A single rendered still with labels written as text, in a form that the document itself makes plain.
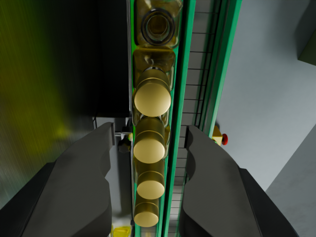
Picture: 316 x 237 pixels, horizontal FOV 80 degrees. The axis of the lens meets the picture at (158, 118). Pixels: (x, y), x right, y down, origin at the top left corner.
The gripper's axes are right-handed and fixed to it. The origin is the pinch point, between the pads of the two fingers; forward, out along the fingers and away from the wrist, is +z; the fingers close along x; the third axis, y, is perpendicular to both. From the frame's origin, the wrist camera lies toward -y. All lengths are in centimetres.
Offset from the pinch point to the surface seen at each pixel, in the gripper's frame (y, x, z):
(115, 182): 42, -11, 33
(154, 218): 17.2, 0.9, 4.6
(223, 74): 2.8, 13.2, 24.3
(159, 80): -1.5, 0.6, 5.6
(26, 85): -0.2, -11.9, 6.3
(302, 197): 154, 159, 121
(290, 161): 107, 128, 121
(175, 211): 56, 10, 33
